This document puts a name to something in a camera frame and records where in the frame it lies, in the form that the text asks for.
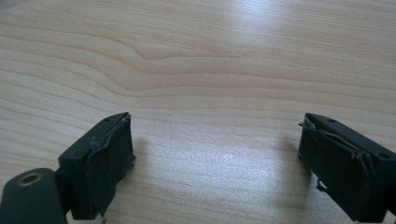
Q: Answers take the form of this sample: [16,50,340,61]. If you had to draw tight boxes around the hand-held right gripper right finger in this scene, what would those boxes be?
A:
[297,112,396,224]

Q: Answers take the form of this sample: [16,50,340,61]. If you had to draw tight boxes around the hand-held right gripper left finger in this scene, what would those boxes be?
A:
[57,111,136,221]

